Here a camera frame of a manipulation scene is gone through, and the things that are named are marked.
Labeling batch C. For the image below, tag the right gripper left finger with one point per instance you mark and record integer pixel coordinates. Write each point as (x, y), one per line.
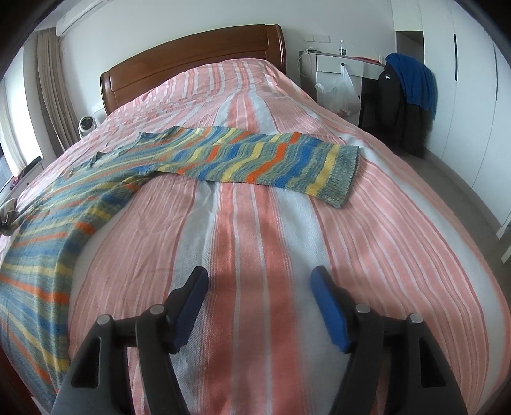
(97, 381)

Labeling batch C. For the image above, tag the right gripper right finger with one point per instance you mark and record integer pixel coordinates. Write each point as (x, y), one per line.
(420, 378)

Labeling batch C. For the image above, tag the colourful striped knit sweater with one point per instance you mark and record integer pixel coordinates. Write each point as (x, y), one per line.
(48, 235)

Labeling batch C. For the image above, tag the black clothes on chair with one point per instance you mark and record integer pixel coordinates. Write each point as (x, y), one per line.
(386, 115)

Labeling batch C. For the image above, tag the pink striped bed cover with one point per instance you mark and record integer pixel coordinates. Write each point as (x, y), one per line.
(259, 345)

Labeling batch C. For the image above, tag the white drawer cabinet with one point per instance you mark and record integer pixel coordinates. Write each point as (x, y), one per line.
(15, 186)

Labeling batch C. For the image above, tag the white wardrobe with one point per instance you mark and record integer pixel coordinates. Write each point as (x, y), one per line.
(471, 132)

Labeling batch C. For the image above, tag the beige curtain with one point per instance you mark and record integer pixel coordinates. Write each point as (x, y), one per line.
(53, 88)

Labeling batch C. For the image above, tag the white plastic bag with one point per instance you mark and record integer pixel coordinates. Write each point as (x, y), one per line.
(339, 96)

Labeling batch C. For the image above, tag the blue cloth on chair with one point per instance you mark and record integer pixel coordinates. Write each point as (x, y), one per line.
(418, 82)

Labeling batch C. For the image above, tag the white bedside desk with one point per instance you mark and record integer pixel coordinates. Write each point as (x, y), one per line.
(322, 67)

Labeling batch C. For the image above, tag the brown wooden headboard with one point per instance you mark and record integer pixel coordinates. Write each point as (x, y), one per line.
(146, 70)

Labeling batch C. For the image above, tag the white air conditioner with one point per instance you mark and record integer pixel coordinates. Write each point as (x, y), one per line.
(76, 14)

